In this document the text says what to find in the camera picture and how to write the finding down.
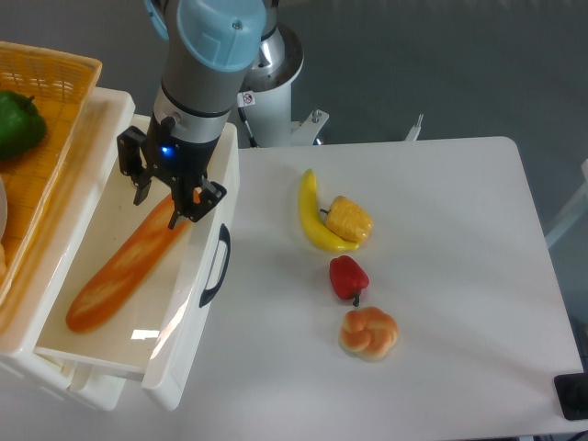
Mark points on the red bell pepper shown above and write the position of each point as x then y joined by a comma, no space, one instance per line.
348,279

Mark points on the green bell pepper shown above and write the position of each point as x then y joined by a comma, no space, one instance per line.
22,126

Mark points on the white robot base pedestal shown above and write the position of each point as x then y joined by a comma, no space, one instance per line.
262,114

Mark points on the white upper drawer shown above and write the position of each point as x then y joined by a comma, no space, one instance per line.
133,305

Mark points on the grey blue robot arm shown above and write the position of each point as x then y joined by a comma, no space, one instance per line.
212,45

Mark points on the yellow corn cob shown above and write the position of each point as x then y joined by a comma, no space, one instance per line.
348,220

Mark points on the white plate in basket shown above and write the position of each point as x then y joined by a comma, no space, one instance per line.
3,208

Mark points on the long orange baguette bread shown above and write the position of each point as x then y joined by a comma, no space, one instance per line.
117,280

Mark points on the round knotted bread roll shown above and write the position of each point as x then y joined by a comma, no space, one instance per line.
368,333

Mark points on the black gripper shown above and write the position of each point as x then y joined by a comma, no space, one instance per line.
179,164

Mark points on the black drawer handle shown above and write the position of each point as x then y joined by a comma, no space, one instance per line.
219,267

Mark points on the white drawer cabinet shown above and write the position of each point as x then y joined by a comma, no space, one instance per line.
36,285

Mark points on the black device at edge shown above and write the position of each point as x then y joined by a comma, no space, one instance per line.
572,395

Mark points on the orange wicker basket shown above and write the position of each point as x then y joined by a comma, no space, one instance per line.
61,83

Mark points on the yellow banana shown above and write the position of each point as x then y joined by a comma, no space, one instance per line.
310,221

